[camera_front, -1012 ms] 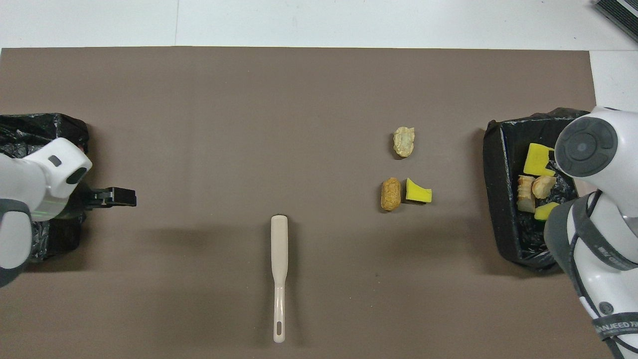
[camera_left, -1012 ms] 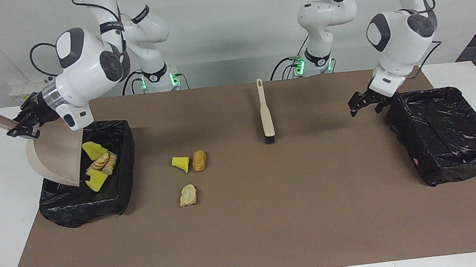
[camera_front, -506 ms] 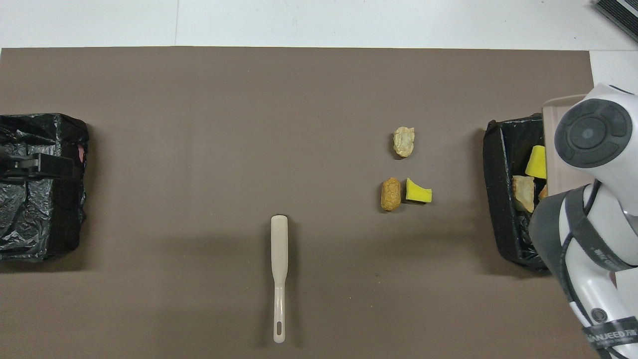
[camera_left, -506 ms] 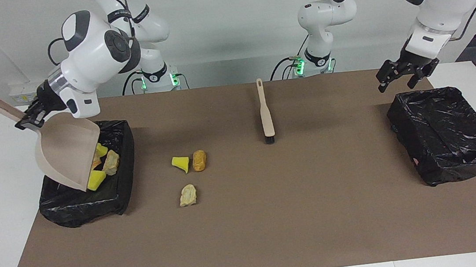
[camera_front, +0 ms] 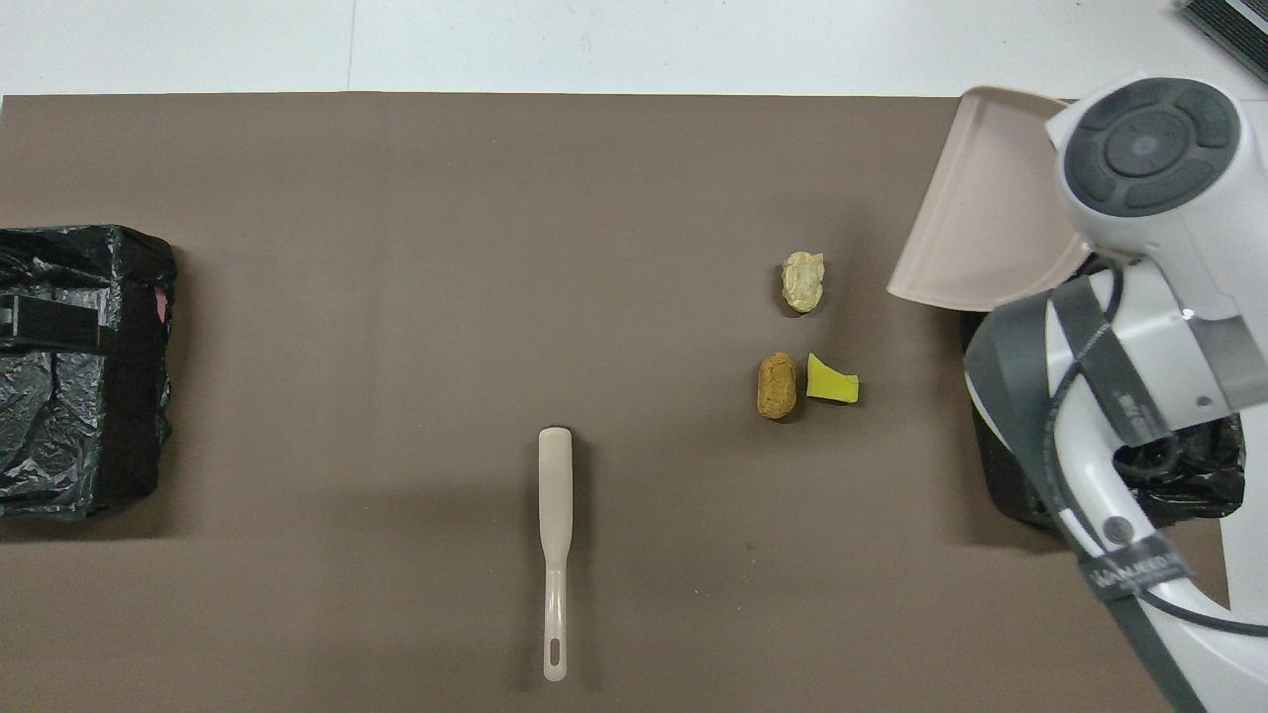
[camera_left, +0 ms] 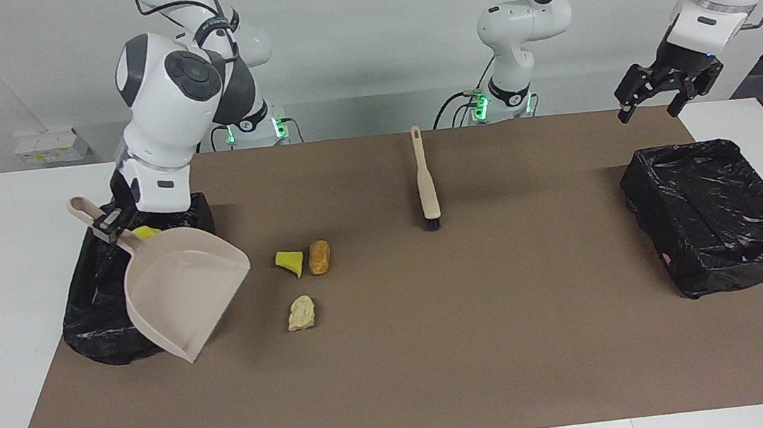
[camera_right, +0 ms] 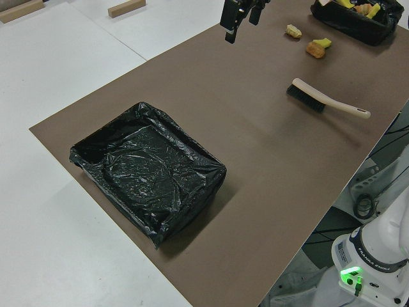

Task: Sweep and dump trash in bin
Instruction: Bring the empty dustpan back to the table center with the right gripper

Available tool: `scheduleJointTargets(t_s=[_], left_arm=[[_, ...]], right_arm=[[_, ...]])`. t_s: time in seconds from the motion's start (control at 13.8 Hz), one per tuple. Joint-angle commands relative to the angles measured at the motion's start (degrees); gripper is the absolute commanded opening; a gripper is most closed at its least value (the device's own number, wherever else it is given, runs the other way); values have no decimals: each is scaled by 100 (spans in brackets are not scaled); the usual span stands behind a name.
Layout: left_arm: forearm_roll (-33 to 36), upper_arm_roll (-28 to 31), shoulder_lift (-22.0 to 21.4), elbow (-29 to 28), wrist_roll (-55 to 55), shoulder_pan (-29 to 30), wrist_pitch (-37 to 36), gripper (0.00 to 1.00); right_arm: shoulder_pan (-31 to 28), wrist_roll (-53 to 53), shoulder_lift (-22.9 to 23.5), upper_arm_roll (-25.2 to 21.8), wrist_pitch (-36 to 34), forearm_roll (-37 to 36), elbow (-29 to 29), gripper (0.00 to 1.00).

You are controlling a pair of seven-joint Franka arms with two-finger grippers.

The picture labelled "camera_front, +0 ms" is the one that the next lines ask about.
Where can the beige hand brush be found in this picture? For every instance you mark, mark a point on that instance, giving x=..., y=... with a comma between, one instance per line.
x=556, y=485

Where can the brown table mat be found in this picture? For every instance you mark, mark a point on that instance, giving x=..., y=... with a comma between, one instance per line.
x=396, y=297

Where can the beige plastic dustpan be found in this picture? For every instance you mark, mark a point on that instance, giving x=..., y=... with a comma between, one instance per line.
x=981, y=218

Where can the small torn croissant piece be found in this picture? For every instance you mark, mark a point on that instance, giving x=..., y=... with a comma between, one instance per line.
x=802, y=282

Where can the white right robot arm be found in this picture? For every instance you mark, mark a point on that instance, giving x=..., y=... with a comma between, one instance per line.
x=1169, y=297

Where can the yellow sponge wedge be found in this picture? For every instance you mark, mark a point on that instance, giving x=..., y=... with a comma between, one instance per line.
x=827, y=381

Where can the dark ribbed device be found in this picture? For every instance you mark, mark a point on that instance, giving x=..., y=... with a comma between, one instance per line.
x=1238, y=25

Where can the brown oval toy bread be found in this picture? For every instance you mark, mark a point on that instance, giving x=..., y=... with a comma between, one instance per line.
x=777, y=386

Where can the black bagged bin pink mark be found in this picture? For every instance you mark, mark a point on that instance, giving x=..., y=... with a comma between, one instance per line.
x=59, y=446

